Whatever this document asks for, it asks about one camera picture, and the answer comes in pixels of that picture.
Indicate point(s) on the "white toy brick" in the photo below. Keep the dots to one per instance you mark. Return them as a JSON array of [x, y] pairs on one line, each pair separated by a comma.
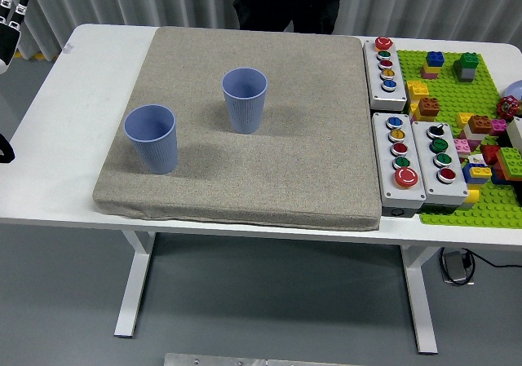
[[475, 136]]

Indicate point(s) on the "grey four-control switch box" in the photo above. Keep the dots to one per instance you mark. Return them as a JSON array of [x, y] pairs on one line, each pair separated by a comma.
[[424, 166]]

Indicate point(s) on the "yellow toy brick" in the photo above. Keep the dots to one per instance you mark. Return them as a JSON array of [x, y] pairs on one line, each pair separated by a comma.
[[473, 197], [464, 120], [414, 111], [416, 91]]

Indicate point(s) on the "grey toy brick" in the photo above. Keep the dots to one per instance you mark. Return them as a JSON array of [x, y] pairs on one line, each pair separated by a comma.
[[467, 76]]

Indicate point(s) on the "blue toy brick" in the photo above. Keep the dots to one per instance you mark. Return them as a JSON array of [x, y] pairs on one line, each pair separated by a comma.
[[435, 59]]

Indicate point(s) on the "pink toy brick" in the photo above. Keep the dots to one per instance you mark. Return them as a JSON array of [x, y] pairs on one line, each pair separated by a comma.
[[463, 146], [428, 73]]

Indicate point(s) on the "grey power adapter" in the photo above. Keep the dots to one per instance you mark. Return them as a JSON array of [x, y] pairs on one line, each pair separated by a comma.
[[454, 268]]

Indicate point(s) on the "magenta toy brick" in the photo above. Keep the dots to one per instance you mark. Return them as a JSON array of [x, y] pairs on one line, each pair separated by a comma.
[[498, 127]]

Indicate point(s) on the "blue ribbed plastic cup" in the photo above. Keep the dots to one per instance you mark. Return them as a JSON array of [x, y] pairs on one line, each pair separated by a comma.
[[246, 113], [157, 154]]

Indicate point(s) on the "green studded baseplate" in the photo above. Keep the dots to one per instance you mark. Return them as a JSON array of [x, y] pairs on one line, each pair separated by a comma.
[[448, 93]]

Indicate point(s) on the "large green toy brick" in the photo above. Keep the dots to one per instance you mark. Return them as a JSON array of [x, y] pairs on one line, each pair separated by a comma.
[[510, 158]]

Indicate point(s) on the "white box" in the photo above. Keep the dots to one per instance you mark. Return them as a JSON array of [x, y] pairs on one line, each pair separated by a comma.
[[516, 131]]

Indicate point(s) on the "blue and yellow brick stack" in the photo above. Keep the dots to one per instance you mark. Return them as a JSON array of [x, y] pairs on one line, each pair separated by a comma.
[[479, 173]]

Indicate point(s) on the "red toy brick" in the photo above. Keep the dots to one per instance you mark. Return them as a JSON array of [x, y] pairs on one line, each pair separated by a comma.
[[489, 154]]

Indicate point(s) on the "grey five-button control box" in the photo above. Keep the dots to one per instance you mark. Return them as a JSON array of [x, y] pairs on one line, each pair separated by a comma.
[[397, 97], [387, 166]]

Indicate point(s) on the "red valve wheel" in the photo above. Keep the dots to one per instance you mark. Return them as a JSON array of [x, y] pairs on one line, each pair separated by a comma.
[[507, 107]]

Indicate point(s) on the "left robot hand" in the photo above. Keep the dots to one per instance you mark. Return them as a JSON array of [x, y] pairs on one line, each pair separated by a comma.
[[8, 42]]

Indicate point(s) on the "white table leg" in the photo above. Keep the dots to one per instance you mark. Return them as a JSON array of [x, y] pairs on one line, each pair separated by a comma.
[[422, 309], [132, 292]]

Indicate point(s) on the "brown toy brick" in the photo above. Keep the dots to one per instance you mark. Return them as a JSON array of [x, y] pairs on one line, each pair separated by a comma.
[[429, 107], [480, 123]]

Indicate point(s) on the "pale blue plate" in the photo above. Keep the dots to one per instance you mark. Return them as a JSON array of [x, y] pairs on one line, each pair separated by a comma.
[[516, 91]]

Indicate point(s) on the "grey-brown fabric mat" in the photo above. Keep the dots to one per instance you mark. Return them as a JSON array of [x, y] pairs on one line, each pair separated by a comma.
[[265, 170]]

